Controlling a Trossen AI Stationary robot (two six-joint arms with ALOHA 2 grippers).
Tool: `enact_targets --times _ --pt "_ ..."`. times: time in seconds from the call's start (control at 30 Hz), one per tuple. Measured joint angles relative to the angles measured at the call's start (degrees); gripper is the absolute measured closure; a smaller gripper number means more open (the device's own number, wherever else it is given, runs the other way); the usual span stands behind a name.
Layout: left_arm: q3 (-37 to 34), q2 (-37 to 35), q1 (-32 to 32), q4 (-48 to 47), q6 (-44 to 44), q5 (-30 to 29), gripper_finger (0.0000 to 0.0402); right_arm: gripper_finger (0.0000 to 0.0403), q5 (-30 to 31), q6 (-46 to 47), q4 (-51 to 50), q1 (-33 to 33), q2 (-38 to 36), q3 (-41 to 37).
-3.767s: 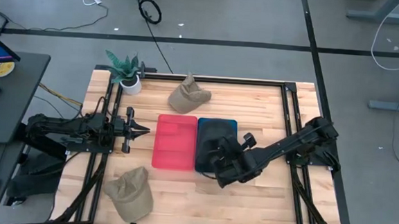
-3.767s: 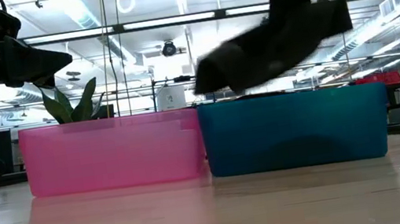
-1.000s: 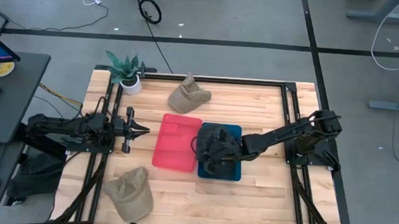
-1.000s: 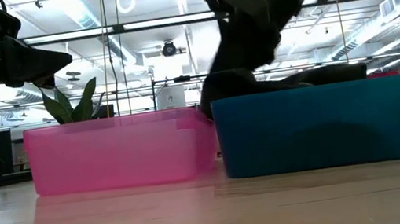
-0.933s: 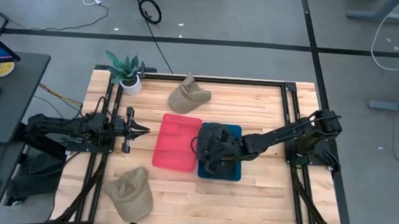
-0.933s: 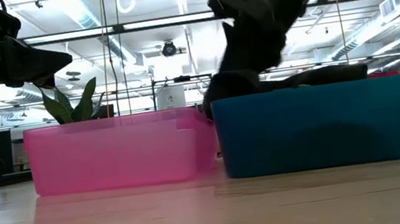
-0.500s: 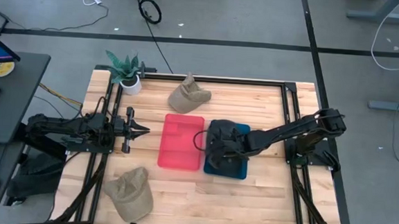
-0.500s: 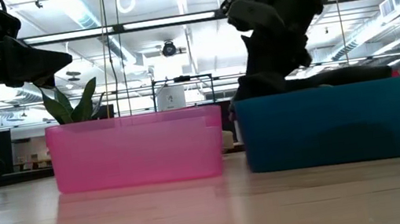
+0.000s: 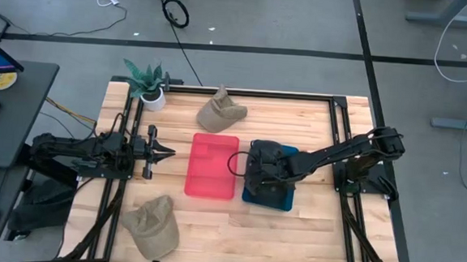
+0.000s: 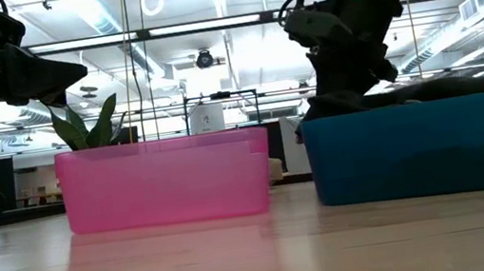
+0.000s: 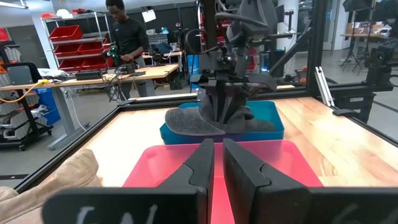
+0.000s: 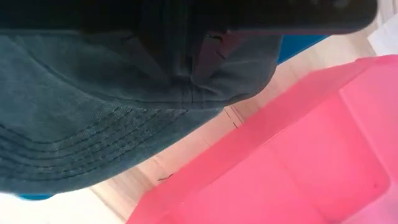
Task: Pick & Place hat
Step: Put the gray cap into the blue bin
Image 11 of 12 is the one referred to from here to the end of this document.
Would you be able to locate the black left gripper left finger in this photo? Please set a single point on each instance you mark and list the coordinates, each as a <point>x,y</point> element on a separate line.
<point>203,168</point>

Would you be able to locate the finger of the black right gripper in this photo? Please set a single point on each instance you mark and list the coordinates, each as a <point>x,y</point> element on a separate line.
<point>217,107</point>
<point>235,105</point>

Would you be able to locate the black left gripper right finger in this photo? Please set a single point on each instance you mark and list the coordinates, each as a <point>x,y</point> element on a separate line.
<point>242,177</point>

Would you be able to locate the dark grey cap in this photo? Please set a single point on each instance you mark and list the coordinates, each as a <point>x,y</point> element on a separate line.
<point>189,123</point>

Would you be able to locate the beige cap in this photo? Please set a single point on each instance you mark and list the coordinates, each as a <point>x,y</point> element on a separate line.
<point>62,177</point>

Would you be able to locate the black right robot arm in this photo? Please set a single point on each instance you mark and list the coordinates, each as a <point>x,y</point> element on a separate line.
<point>258,15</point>

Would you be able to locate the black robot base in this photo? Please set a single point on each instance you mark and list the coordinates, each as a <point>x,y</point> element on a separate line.
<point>377,71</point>

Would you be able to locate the blue plastic bin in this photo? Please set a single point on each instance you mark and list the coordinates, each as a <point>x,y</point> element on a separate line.
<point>267,113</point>

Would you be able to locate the pink plastic bin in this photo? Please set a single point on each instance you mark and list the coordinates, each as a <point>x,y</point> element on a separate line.
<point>168,168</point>

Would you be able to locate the long wooden desk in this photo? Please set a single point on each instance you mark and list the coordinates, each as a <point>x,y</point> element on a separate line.
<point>155,71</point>

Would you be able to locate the silver aluminium bar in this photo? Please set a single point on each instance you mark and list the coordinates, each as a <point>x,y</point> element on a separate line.
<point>323,87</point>

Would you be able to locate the white paper sign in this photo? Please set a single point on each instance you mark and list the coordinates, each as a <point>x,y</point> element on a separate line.
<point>149,15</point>

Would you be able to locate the person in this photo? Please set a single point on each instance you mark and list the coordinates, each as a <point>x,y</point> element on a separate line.
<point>130,34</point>

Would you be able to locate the red storage bin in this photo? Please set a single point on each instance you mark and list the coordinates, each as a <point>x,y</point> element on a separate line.
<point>66,49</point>
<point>96,63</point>
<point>65,32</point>
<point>93,47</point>
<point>71,64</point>

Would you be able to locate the black flat device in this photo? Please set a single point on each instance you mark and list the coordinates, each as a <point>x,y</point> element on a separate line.
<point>88,75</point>

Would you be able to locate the black tripod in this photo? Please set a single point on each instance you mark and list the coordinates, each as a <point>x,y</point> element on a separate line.
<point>353,31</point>

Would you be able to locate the wooden work table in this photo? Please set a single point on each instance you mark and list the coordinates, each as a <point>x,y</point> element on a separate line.
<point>363,35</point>

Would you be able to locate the metal shelf rack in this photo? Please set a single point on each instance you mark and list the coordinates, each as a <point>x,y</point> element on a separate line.
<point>76,40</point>

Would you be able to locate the blue crate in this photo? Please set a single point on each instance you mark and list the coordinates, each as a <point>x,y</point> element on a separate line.
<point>46,99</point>

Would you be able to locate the black rolling cart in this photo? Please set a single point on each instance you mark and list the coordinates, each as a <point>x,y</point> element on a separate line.
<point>28,124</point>

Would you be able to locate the black aluminium table frame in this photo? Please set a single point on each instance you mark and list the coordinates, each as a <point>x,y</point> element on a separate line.
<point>317,46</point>

